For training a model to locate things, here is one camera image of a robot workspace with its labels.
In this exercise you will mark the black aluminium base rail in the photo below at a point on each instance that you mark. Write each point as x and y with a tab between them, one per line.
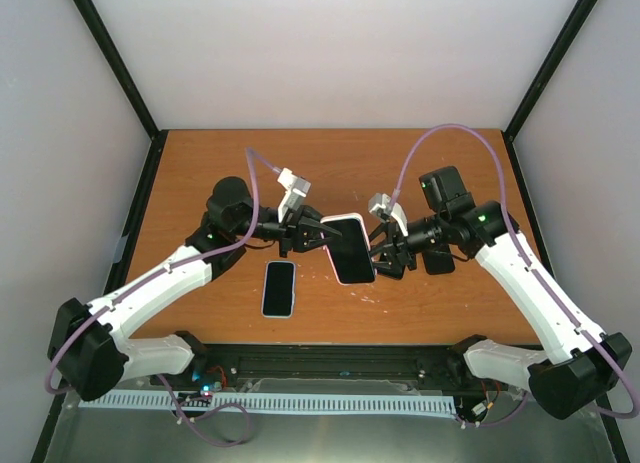
320	365

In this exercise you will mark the black phone case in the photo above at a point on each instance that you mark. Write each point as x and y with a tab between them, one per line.
438	262

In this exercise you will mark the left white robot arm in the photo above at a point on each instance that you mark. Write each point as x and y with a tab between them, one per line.
92	344

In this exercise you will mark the phone in blue case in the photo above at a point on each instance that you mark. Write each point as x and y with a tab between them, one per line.
279	289

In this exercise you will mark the phone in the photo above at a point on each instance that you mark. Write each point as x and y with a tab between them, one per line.
279	289
349	254

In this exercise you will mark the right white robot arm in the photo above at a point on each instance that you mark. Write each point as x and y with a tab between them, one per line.
489	236

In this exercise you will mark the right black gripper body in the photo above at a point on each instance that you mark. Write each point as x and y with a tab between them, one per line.
402	254

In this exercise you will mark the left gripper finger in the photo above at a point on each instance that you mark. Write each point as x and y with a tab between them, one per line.
311	221
312	243

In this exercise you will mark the light blue slotted cable duct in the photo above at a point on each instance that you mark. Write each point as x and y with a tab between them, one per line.
285	404

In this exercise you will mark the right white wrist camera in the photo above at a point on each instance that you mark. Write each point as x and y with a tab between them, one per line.
381	206

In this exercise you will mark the grey metal front plate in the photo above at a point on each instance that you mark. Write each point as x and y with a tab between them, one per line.
135	435

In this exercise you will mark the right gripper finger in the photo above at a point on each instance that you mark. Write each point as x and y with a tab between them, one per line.
385	268
379	240

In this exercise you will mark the left black frame post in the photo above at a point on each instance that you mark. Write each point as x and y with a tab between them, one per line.
108	48

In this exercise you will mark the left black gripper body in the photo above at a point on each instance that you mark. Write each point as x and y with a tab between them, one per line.
291	234

